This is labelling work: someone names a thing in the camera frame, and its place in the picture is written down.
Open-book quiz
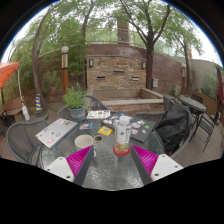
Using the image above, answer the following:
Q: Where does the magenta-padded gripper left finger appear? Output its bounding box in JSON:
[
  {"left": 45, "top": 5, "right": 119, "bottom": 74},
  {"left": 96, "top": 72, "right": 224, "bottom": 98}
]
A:
[{"left": 44, "top": 144, "right": 95, "bottom": 187}]

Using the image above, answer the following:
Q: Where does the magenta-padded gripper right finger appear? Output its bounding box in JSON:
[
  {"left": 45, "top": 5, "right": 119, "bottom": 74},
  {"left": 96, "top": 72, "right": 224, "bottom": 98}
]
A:
[{"left": 129, "top": 144, "right": 184, "bottom": 186}]

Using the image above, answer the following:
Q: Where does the clear white-capped drink bottle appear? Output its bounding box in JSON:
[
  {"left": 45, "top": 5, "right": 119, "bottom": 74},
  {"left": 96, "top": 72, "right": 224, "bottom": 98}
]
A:
[{"left": 113, "top": 115, "right": 133, "bottom": 157}]

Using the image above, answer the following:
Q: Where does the silver sticker-covered laptop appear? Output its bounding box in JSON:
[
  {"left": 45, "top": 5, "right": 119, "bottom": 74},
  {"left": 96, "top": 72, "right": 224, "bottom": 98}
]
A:
[{"left": 35, "top": 117, "right": 79, "bottom": 149}]

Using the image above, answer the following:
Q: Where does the white ribbed mug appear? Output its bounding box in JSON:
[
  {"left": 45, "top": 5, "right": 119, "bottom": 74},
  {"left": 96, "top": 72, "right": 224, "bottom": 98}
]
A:
[{"left": 74, "top": 134, "right": 98, "bottom": 158}]

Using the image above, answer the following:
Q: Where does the black backpack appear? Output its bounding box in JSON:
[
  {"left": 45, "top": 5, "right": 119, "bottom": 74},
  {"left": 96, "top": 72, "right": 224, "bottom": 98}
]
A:
[{"left": 155, "top": 103, "right": 194, "bottom": 156}]

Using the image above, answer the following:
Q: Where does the black sticker-covered laptop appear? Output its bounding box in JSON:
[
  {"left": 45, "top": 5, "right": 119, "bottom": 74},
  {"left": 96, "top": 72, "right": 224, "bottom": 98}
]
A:
[{"left": 100, "top": 112, "right": 157, "bottom": 144}]

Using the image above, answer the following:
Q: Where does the small colourful card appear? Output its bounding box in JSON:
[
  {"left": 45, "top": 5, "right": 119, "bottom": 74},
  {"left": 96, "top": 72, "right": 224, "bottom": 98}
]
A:
[{"left": 79, "top": 122, "right": 96, "bottom": 130}]

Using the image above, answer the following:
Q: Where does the black metal chair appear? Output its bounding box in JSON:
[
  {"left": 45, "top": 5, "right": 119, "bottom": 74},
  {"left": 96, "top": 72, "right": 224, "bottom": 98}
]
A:
[{"left": 198, "top": 108, "right": 223, "bottom": 153}]

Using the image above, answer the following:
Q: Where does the yellow card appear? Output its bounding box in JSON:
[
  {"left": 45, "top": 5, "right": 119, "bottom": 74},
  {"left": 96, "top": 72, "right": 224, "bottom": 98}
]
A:
[{"left": 97, "top": 125, "right": 114, "bottom": 137}]

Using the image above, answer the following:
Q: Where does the white printed booklet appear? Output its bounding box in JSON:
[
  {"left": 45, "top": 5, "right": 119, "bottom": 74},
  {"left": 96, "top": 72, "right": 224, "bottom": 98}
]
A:
[{"left": 86, "top": 109, "right": 112, "bottom": 120}]

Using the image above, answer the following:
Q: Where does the blue and yellow striped bollard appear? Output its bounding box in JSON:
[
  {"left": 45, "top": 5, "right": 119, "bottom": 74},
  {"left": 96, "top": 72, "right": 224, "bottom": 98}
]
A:
[{"left": 34, "top": 93, "right": 44, "bottom": 113}]

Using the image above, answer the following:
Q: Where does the green plant in blue pot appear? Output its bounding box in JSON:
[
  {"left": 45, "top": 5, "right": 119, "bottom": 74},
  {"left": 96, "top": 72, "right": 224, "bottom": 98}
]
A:
[{"left": 62, "top": 83, "right": 88, "bottom": 122}]

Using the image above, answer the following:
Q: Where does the dark metal chair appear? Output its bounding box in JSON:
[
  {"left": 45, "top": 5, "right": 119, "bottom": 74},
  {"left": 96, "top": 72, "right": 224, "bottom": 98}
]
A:
[{"left": 0, "top": 109, "right": 9, "bottom": 138}]

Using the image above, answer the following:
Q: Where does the wooden bench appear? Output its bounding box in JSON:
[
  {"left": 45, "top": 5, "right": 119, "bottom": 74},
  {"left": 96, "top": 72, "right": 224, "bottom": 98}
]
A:
[{"left": 0, "top": 96, "right": 24, "bottom": 118}]

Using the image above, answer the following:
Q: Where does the closed dark red umbrella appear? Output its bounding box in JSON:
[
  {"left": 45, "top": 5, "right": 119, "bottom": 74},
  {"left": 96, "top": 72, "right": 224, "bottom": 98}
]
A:
[{"left": 214, "top": 64, "right": 224, "bottom": 111}]

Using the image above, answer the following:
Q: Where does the leaning thin-trunk tree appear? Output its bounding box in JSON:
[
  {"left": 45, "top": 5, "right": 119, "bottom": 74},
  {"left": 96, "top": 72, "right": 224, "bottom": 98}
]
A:
[{"left": 6, "top": 1, "right": 91, "bottom": 116}]

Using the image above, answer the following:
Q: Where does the forked dark-trunk tree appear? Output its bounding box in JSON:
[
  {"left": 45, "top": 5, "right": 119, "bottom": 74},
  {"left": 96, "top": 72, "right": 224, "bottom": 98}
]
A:
[{"left": 113, "top": 0, "right": 204, "bottom": 90}]

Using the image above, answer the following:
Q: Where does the orange patio umbrella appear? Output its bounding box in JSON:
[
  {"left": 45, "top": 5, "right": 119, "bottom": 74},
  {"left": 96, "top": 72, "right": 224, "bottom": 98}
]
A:
[{"left": 0, "top": 61, "right": 32, "bottom": 122}]

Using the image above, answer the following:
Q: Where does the globe-topped wooden lamp post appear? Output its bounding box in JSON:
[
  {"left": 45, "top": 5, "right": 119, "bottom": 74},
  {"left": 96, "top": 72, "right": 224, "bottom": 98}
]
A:
[
  {"left": 60, "top": 45, "right": 70, "bottom": 96},
  {"left": 180, "top": 63, "right": 188, "bottom": 96}
]

